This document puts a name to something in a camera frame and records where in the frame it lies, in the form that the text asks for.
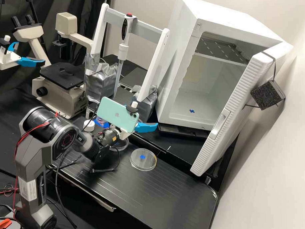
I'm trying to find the cream microscope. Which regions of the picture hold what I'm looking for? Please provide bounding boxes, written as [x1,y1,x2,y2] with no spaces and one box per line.
[11,11,97,122]

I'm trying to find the pipette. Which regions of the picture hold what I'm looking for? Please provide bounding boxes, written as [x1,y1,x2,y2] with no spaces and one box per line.
[110,13,140,100]

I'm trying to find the white pipette stand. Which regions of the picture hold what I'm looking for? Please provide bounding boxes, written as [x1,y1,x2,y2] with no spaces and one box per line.
[81,0,174,125]

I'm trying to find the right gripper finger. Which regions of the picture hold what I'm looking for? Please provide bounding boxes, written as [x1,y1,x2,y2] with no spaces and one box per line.
[134,121,159,134]

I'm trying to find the right wrist camera phone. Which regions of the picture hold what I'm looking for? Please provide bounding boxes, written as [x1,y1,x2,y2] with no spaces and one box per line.
[96,95,141,136]

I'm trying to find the red wire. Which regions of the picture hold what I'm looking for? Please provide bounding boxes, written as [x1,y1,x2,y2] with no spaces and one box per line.
[0,184,20,198]

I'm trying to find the petri dish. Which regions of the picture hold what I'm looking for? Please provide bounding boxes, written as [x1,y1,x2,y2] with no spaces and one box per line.
[107,139,130,153]

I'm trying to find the black platform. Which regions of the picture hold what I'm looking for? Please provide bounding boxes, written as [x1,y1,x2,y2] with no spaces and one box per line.
[86,106,203,176]
[44,135,220,229]

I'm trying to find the blue bottle holder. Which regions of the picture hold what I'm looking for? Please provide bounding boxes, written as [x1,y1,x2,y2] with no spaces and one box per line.
[93,120,111,130]

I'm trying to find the petri dish lid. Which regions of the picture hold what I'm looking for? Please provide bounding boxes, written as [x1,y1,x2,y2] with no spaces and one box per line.
[129,148,158,172]

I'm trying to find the small bottle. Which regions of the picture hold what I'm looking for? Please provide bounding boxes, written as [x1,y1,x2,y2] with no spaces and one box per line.
[95,116,109,127]

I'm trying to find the white cap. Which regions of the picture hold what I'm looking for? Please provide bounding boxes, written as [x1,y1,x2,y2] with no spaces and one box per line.
[83,119,96,133]

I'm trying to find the incubator door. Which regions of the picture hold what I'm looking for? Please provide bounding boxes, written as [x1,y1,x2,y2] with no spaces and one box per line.
[185,40,299,178]

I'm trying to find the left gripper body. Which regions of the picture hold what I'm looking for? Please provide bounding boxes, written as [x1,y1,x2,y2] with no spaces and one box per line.
[0,48,22,71]

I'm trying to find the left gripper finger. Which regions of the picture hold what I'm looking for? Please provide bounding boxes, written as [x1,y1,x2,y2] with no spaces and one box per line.
[9,41,21,54]
[17,56,46,68]

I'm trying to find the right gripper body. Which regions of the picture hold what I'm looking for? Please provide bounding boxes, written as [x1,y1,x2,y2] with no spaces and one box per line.
[109,123,130,141]

